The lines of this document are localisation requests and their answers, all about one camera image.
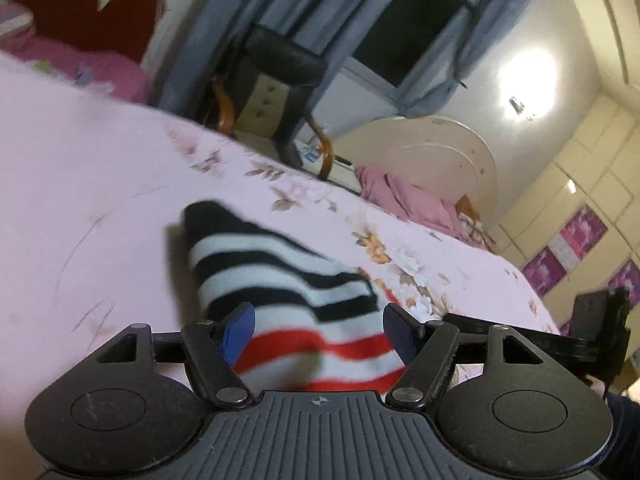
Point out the wall lamp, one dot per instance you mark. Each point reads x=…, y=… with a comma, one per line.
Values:
x=521, y=107

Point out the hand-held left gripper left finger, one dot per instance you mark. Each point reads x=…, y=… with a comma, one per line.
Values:
x=237, y=332

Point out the red heart-shaped headboard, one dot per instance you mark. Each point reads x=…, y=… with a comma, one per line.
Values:
x=125, y=10

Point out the large purple wall poster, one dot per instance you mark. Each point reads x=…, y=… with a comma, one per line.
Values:
x=582, y=232

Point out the dark window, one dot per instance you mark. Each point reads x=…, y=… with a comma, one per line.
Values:
x=405, y=25

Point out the black office chair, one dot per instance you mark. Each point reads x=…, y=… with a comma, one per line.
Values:
x=280, y=60

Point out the cream round headboard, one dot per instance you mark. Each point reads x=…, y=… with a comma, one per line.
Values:
x=440, y=155

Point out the pink crumpled blanket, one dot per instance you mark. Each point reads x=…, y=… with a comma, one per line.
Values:
x=400, y=195

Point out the tied grey-blue curtain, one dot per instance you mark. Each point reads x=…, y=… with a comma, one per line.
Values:
x=495, y=15

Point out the pink floral bed sheet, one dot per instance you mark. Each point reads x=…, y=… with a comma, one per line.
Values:
x=100, y=185

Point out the pink striped pillow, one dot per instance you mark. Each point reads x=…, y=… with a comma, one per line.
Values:
x=12, y=20

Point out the small purple wall poster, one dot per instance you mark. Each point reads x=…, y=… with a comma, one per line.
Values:
x=627, y=282

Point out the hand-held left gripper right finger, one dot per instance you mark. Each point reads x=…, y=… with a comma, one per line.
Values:
x=400, y=332

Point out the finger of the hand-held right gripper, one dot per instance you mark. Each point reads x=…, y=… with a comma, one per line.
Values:
x=560, y=345

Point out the person's right forearm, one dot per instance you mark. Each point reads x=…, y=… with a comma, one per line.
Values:
x=625, y=435

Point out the striped knit sweater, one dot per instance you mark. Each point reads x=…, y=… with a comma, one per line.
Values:
x=280, y=265

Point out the cream wardrobe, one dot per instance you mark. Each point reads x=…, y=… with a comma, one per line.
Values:
x=590, y=160

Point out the orange floral pillow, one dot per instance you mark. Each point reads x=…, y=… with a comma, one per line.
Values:
x=475, y=222

